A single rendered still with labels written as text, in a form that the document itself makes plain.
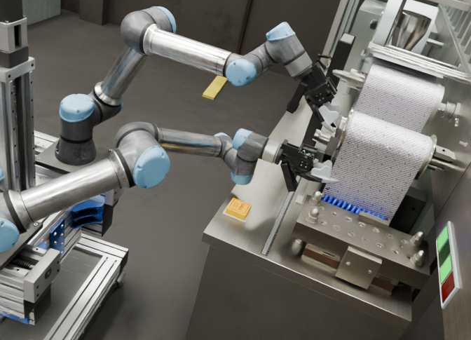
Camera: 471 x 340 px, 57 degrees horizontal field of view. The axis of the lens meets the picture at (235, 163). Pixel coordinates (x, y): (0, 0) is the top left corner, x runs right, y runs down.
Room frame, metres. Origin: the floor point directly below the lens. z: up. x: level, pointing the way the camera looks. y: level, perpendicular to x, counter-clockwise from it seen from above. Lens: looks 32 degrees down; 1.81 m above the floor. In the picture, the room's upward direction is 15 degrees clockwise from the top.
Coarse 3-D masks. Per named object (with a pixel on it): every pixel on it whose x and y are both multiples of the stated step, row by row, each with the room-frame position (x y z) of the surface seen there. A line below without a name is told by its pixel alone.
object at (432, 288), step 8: (432, 264) 1.28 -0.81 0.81; (432, 272) 1.24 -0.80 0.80; (432, 280) 1.24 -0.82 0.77; (416, 288) 1.28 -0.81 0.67; (424, 288) 1.24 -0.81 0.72; (432, 288) 1.23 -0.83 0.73; (416, 296) 1.24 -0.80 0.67; (424, 296) 1.23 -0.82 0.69; (432, 296) 1.23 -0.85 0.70; (416, 304) 1.23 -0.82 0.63; (424, 304) 1.23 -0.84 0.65; (416, 312) 1.23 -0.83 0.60; (424, 312) 1.23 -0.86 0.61; (416, 320) 1.23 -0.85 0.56; (408, 328) 1.23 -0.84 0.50
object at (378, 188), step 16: (336, 160) 1.21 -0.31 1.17; (352, 160) 1.20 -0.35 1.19; (368, 160) 1.19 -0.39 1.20; (336, 176) 1.20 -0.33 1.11; (352, 176) 1.20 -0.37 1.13; (368, 176) 1.19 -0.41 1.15; (384, 176) 1.18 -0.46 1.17; (400, 176) 1.17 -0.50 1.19; (336, 192) 1.20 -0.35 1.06; (352, 192) 1.19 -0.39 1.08; (368, 192) 1.18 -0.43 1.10; (384, 192) 1.17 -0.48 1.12; (400, 192) 1.16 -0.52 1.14; (368, 208) 1.18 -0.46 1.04; (384, 208) 1.17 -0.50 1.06
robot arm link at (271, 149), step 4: (268, 140) 1.25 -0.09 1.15; (272, 140) 1.26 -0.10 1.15; (268, 144) 1.24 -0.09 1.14; (272, 144) 1.24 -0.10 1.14; (276, 144) 1.24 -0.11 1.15; (280, 144) 1.26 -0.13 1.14; (268, 148) 1.23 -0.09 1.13; (272, 148) 1.23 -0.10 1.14; (276, 148) 1.23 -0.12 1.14; (264, 152) 1.22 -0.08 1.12; (268, 152) 1.22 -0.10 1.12; (272, 152) 1.22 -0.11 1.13; (276, 152) 1.22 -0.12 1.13; (264, 156) 1.22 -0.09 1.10; (268, 156) 1.22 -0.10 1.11; (272, 156) 1.21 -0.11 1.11; (264, 160) 1.23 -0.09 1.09; (268, 160) 1.22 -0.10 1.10; (272, 160) 1.22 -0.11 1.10
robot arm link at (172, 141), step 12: (120, 132) 1.06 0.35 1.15; (156, 132) 1.15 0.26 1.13; (168, 132) 1.19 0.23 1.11; (180, 132) 1.23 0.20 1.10; (192, 132) 1.28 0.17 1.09; (168, 144) 1.17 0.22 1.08; (180, 144) 1.20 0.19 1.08; (192, 144) 1.23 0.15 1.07; (204, 144) 1.26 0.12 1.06; (216, 144) 1.30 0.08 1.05; (228, 144) 1.33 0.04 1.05; (216, 156) 1.31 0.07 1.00
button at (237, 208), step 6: (234, 198) 1.20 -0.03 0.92; (228, 204) 1.16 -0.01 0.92; (234, 204) 1.17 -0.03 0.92; (240, 204) 1.18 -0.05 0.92; (246, 204) 1.18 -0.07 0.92; (228, 210) 1.14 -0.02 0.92; (234, 210) 1.13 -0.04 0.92; (240, 210) 1.14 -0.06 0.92; (246, 210) 1.15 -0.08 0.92; (234, 216) 1.13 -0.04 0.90; (240, 216) 1.13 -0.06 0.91; (246, 216) 1.14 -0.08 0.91
